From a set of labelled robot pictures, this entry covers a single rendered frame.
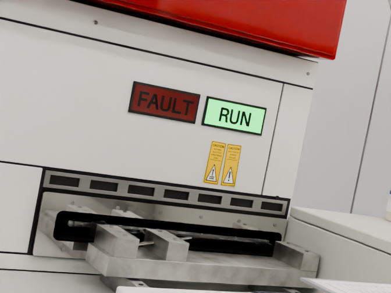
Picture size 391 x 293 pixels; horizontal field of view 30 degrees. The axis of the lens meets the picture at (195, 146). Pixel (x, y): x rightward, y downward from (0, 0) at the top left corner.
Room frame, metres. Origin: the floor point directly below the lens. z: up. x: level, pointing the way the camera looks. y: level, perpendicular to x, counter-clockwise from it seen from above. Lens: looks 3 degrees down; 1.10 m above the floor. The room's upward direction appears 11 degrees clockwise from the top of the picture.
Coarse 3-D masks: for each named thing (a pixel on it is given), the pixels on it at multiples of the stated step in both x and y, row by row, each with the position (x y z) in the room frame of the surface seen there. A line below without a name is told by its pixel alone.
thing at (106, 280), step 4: (100, 276) 1.08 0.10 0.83; (104, 276) 1.07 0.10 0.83; (104, 280) 1.07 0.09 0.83; (108, 280) 1.06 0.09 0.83; (112, 280) 1.04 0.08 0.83; (116, 280) 1.03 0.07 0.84; (120, 280) 1.02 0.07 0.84; (124, 280) 1.01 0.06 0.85; (128, 280) 1.00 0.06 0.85; (132, 280) 1.00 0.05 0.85; (136, 280) 1.00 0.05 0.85; (140, 280) 1.01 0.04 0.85; (108, 284) 1.05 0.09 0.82; (112, 284) 1.04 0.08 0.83; (116, 284) 1.03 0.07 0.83; (120, 284) 1.02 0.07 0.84; (124, 284) 1.01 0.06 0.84; (128, 284) 1.00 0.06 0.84; (132, 284) 0.99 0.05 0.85; (136, 284) 0.98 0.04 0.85; (140, 284) 0.98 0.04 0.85; (144, 284) 0.99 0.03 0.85; (112, 288) 1.04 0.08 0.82; (116, 288) 1.03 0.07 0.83
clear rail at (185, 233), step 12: (84, 228) 1.09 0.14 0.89; (132, 228) 1.13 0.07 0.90; (144, 228) 1.14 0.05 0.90; (156, 228) 1.15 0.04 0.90; (168, 228) 1.16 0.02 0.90; (216, 240) 1.21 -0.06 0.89; (228, 240) 1.22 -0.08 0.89; (240, 240) 1.23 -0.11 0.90; (252, 240) 1.24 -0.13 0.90; (264, 240) 1.25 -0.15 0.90
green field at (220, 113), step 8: (208, 104) 1.17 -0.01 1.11; (216, 104) 1.18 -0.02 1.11; (224, 104) 1.19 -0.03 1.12; (232, 104) 1.19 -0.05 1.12; (208, 112) 1.17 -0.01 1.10; (216, 112) 1.18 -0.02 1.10; (224, 112) 1.19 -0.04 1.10; (232, 112) 1.20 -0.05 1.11; (240, 112) 1.20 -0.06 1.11; (248, 112) 1.21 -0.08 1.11; (256, 112) 1.22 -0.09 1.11; (208, 120) 1.18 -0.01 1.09; (216, 120) 1.18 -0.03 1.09; (224, 120) 1.19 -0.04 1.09; (232, 120) 1.20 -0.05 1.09; (240, 120) 1.21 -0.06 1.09; (248, 120) 1.21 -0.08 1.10; (256, 120) 1.22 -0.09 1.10; (240, 128) 1.21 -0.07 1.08; (248, 128) 1.21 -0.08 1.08; (256, 128) 1.22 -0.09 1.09
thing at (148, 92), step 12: (144, 96) 1.12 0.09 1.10; (156, 96) 1.13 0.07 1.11; (168, 96) 1.14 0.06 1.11; (180, 96) 1.15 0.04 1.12; (192, 96) 1.16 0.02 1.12; (132, 108) 1.11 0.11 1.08; (144, 108) 1.12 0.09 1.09; (156, 108) 1.13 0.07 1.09; (168, 108) 1.14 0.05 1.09; (180, 108) 1.15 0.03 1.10; (192, 108) 1.16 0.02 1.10; (192, 120) 1.16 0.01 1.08
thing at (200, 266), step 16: (96, 256) 1.02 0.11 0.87; (112, 256) 0.99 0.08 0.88; (144, 256) 1.03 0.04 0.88; (192, 256) 1.09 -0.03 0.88; (208, 256) 1.12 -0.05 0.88; (224, 256) 1.14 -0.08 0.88; (240, 256) 1.17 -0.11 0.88; (256, 256) 1.19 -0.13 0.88; (112, 272) 0.99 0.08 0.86; (128, 272) 1.00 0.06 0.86; (144, 272) 1.01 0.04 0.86; (160, 272) 1.02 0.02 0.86; (176, 272) 1.04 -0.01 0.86; (192, 272) 1.05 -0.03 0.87; (208, 272) 1.06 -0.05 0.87; (224, 272) 1.08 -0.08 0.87; (240, 272) 1.09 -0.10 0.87; (256, 272) 1.11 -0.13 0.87; (272, 272) 1.12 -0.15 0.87; (288, 272) 1.14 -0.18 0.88; (304, 272) 1.15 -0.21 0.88
